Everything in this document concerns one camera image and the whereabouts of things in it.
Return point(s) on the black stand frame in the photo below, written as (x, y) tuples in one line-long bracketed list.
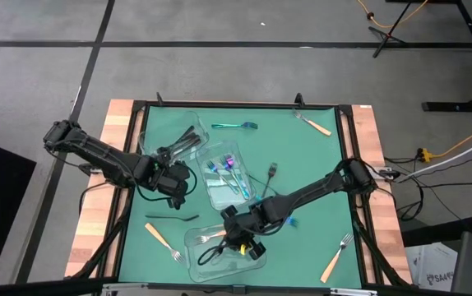
[(458, 106)]

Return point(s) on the clear plastic bin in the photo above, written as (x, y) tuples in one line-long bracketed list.
[(215, 199), (158, 131), (219, 273)]

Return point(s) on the black tripod stand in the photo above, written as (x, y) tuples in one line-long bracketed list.
[(391, 29)]

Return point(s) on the left wooden side board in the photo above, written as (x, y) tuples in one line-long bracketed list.
[(117, 113)]

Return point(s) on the black fork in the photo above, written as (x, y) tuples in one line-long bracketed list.
[(188, 131), (195, 144), (192, 139), (191, 217), (273, 168)]

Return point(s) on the silver metal bracket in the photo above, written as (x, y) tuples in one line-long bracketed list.
[(125, 286), (351, 292)]

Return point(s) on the black table frame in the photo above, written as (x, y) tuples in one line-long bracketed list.
[(219, 103)]

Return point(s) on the green table mat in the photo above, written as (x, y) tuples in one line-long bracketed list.
[(310, 156)]

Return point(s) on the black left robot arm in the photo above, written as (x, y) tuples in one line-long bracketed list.
[(96, 154)]

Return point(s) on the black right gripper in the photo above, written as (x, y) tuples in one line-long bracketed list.
[(244, 226)]

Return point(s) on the white printed box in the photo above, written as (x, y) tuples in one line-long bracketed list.
[(429, 267)]

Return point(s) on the black frame bracket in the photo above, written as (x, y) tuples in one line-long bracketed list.
[(160, 99), (299, 100)]

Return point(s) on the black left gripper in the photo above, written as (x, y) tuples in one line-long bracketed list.
[(170, 181)]

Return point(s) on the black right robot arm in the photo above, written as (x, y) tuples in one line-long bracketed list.
[(310, 191)]

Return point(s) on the white conduit strip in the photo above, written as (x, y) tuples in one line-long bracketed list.
[(458, 153)]

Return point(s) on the wooden side board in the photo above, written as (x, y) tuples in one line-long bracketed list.
[(117, 113), (361, 117)]

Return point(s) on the right wooden side board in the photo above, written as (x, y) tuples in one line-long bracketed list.
[(361, 117)]

